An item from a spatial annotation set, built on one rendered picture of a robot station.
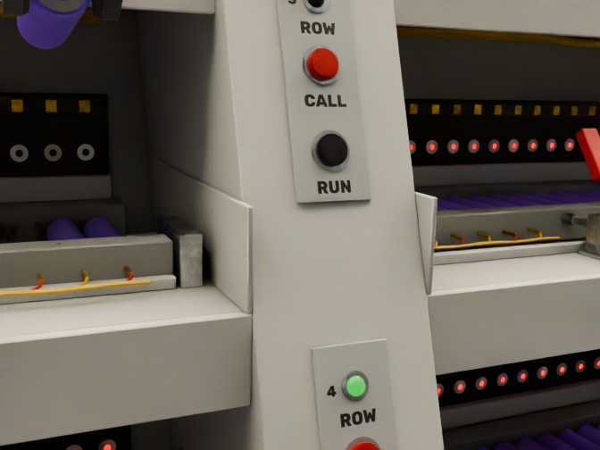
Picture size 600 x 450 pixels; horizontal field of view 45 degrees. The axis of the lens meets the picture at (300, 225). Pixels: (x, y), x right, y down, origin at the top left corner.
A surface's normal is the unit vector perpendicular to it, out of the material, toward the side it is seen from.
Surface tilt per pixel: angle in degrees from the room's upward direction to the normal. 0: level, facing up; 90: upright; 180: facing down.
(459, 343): 108
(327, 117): 90
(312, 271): 90
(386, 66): 90
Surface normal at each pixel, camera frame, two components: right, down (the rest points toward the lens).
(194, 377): 0.40, 0.19
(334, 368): 0.39, -0.12
